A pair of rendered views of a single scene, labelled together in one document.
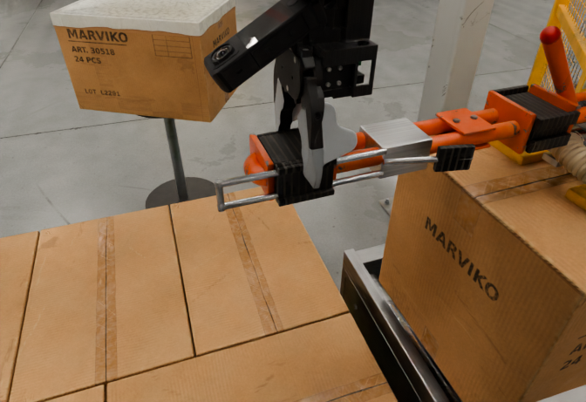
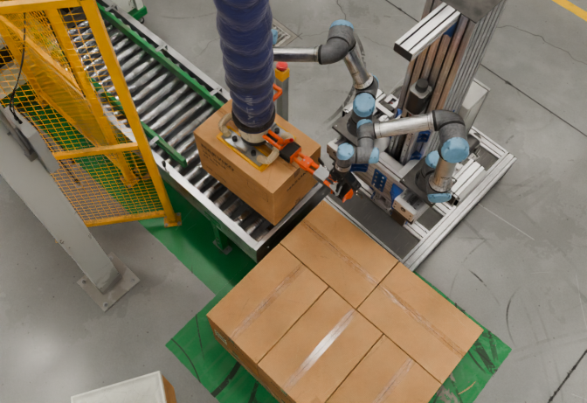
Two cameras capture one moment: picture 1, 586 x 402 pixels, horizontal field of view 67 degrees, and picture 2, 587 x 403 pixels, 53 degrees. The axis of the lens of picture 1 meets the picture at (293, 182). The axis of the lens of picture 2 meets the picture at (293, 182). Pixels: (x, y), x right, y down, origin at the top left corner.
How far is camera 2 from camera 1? 2.92 m
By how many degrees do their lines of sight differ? 71
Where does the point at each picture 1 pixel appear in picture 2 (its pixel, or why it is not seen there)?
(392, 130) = (321, 173)
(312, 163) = not seen: hidden behind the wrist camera
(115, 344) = (342, 318)
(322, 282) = (270, 259)
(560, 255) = (311, 149)
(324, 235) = (159, 334)
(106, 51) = not seen: outside the picture
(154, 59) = not seen: outside the picture
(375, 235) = (144, 301)
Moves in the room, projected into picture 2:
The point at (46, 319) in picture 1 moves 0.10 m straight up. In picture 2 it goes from (349, 356) to (351, 351)
